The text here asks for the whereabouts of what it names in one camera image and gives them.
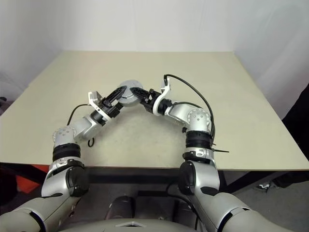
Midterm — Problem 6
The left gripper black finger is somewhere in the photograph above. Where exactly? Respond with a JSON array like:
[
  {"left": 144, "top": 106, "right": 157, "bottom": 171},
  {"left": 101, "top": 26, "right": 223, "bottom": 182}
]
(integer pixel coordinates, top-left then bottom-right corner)
[{"left": 106, "top": 85, "right": 128, "bottom": 104}]

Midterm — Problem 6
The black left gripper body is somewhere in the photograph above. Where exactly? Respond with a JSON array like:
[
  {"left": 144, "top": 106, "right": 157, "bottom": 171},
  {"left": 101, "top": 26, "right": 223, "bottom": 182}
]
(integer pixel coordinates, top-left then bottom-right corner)
[{"left": 101, "top": 96, "right": 123, "bottom": 118}]

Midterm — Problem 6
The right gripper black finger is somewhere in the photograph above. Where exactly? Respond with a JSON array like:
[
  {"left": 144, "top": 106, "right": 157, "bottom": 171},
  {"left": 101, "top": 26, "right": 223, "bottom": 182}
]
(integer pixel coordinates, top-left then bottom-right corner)
[{"left": 129, "top": 87, "right": 149, "bottom": 100}]

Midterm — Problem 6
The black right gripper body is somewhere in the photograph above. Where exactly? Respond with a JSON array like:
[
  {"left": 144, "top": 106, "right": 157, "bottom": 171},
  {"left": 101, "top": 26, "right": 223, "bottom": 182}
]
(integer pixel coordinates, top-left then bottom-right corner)
[{"left": 141, "top": 88, "right": 162, "bottom": 114}]

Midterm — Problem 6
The grey motor stator housing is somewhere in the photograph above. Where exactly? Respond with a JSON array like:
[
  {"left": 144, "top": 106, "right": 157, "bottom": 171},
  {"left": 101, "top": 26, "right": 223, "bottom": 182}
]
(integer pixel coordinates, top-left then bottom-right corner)
[{"left": 117, "top": 79, "right": 144, "bottom": 108}]

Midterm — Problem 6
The dark rounded shape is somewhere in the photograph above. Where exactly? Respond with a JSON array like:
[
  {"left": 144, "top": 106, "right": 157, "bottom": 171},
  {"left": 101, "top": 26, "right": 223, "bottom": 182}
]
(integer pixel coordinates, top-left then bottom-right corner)
[{"left": 107, "top": 196, "right": 135, "bottom": 219}]

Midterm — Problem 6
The orange sheet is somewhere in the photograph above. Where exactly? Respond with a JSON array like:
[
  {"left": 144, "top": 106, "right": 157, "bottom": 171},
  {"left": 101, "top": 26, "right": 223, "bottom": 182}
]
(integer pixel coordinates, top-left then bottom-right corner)
[{"left": 15, "top": 165, "right": 41, "bottom": 194}]

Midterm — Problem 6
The grey robot torso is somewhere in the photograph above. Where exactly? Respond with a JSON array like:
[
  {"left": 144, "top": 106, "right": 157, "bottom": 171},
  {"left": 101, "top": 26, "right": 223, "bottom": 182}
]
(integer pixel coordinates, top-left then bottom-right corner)
[{"left": 57, "top": 212, "right": 227, "bottom": 232}]

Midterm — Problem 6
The person in black clothes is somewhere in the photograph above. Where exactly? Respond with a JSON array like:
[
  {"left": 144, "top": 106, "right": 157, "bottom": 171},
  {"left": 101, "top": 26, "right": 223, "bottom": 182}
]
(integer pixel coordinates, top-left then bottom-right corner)
[{"left": 255, "top": 83, "right": 309, "bottom": 192}]

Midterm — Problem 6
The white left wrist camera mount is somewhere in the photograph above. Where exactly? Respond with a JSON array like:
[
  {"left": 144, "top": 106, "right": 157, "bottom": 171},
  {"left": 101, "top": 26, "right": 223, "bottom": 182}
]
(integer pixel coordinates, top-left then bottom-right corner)
[{"left": 87, "top": 89, "right": 117, "bottom": 121}]

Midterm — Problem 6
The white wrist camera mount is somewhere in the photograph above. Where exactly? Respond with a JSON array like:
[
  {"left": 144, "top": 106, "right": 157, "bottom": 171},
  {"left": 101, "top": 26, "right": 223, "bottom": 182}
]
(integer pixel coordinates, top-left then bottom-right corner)
[
  {"left": 151, "top": 76, "right": 172, "bottom": 116},
  {"left": 87, "top": 89, "right": 117, "bottom": 121}
]

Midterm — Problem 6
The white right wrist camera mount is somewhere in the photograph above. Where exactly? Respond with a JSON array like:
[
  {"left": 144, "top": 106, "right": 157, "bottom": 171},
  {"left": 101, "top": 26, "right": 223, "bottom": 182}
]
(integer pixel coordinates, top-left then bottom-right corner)
[{"left": 151, "top": 76, "right": 172, "bottom": 116}]

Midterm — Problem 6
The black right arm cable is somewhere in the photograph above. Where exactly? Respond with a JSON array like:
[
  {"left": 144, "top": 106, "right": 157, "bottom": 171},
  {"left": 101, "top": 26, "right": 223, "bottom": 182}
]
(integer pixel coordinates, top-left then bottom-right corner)
[{"left": 163, "top": 74, "right": 216, "bottom": 145}]

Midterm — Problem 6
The black table frame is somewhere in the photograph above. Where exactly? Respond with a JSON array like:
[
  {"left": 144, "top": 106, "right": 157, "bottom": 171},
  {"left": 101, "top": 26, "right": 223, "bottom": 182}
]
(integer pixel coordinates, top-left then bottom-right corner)
[{"left": 0, "top": 163, "right": 294, "bottom": 194}]

